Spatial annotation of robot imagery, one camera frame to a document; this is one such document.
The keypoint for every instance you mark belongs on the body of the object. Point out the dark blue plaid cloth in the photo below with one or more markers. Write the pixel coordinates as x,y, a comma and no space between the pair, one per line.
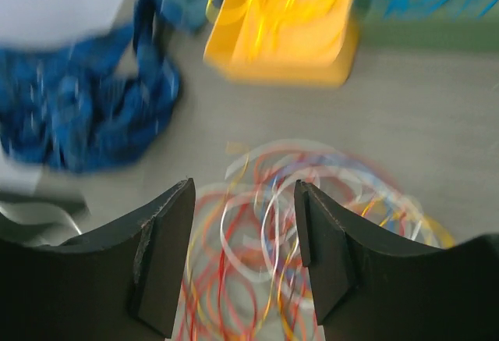
93,105

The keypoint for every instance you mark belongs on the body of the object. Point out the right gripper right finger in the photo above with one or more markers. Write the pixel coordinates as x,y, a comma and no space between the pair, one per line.
371,284

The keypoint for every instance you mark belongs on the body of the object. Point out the yellow plastic bin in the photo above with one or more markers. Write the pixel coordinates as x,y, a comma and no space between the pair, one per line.
282,41

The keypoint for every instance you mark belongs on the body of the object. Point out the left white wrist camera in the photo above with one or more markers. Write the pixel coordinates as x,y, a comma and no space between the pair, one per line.
32,215

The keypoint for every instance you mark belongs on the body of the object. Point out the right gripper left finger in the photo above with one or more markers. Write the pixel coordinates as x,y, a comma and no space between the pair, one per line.
121,280

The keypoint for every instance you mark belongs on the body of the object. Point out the green plastic bin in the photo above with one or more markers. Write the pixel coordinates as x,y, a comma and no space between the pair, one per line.
435,25

